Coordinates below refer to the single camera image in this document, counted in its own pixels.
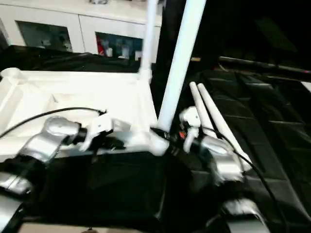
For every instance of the white plastic table top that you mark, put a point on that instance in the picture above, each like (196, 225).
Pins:
(73, 87)

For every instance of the white plastic table leg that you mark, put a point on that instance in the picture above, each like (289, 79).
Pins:
(198, 102)
(218, 116)
(149, 36)
(179, 60)

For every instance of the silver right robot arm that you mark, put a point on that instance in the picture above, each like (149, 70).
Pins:
(226, 162)

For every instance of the white cup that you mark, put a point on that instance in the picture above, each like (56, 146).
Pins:
(138, 54)

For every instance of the small gold object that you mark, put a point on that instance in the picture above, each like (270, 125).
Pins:
(195, 59)

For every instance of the white tub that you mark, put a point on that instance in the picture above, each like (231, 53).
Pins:
(125, 51)

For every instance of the black work mat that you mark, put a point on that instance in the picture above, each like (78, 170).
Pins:
(267, 133)

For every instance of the white jar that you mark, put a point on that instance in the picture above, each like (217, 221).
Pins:
(109, 51)

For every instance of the red package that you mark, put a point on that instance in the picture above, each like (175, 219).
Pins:
(100, 47)

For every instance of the dark long rod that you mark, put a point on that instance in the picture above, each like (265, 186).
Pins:
(255, 62)

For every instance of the white glass door cabinet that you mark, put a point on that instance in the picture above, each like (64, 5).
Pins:
(80, 19)

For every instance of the white flat board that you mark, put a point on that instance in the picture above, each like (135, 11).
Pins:
(307, 87)

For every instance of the small silver object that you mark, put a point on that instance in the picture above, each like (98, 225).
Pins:
(98, 1)

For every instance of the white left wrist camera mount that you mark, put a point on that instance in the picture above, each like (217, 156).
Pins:
(99, 126)

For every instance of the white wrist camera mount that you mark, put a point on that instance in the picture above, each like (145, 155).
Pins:
(192, 116)
(99, 126)

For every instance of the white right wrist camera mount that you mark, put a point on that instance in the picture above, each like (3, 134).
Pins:
(192, 116)

